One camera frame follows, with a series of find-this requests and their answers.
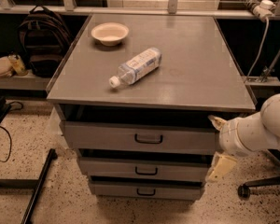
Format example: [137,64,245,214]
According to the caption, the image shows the white bowl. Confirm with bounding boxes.
[91,22,129,47]

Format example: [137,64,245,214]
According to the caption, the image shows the grey drawer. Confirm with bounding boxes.
[89,181,204,201]
[77,158,208,182]
[60,121,220,155]

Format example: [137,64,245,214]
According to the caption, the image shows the clear plastic water bottle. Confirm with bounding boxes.
[109,48,161,88]

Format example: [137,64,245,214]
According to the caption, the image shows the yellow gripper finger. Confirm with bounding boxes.
[205,152,237,183]
[208,115,227,131]

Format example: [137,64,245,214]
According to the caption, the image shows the black cable on floor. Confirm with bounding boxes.
[0,101,24,164]

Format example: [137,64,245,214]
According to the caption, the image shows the grey bottom drawer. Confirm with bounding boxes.
[89,181,204,201]

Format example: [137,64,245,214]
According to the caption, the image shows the small yellow drink bottle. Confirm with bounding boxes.
[7,54,28,76]

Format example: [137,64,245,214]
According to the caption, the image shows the grey middle drawer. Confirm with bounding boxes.
[77,158,208,182]

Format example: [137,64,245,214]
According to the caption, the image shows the white power cable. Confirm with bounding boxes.
[245,16,271,83]

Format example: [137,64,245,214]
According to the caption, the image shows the dark brown backpack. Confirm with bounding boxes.
[18,6,74,77]

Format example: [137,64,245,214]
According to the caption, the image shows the white round container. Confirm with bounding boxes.
[0,57,13,77]

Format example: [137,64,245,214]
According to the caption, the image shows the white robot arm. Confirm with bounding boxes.
[205,93,280,182]

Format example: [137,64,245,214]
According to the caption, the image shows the black office chair base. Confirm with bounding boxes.
[237,149,280,200]

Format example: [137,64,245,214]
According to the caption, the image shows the metal shelf rail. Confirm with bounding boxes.
[0,0,280,21]

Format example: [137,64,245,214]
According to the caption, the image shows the grey drawer cabinet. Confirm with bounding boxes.
[48,14,255,188]

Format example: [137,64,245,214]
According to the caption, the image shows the grey top drawer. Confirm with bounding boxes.
[60,121,220,155]

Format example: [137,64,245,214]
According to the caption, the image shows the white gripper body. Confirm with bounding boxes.
[219,118,251,157]

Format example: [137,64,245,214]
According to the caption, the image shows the white power strip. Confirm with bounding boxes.
[240,0,274,22]

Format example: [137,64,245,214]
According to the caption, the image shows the black desk leg frame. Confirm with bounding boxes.
[0,148,58,224]

